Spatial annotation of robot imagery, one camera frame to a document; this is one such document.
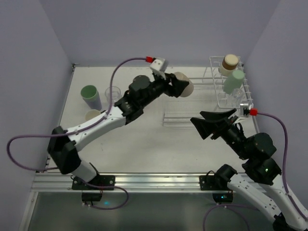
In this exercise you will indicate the aluminium mounting rail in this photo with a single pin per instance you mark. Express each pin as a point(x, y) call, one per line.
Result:
point(132, 182)

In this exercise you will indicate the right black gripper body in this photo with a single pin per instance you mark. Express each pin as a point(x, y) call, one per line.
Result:
point(219, 130)

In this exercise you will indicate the brown and cream cup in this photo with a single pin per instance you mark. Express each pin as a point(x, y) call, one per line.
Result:
point(228, 64)

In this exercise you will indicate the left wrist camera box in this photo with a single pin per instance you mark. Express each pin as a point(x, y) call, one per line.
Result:
point(158, 67)

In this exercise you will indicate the black controller box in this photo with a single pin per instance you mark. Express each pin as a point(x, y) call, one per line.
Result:
point(222, 197)
point(91, 197)

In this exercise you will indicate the tall light green cup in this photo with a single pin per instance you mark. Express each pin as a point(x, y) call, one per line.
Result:
point(233, 81)

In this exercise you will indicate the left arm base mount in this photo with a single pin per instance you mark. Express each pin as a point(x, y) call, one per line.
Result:
point(101, 182)

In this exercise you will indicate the white wire dish rack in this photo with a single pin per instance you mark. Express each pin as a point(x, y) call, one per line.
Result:
point(208, 95)

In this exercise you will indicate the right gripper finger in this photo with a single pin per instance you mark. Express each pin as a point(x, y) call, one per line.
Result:
point(208, 126)
point(218, 118)

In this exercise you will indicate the clear glass front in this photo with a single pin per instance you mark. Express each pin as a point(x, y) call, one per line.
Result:
point(113, 94)

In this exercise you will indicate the lavender cup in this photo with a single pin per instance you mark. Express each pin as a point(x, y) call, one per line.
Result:
point(94, 102)

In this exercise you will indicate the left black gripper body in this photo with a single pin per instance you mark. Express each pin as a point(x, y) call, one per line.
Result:
point(169, 84)

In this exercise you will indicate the beige cup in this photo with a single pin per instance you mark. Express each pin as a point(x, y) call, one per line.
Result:
point(191, 84)

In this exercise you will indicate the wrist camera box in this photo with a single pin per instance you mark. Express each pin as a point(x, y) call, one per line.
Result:
point(245, 108)
point(158, 67)

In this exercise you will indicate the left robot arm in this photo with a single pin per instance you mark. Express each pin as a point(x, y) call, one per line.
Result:
point(65, 144)

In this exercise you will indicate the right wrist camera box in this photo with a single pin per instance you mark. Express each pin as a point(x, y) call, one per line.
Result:
point(245, 108)

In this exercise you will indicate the left black controller box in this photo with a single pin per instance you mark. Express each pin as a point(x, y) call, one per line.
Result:
point(91, 197)

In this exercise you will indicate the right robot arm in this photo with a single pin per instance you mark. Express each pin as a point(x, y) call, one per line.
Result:
point(278, 203)

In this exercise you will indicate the right black controller box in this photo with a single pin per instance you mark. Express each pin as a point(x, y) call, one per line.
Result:
point(222, 197)

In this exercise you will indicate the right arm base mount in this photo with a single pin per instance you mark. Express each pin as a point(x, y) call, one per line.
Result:
point(208, 182)

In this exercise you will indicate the clear glass upper rack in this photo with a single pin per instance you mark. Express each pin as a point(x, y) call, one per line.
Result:
point(235, 98)

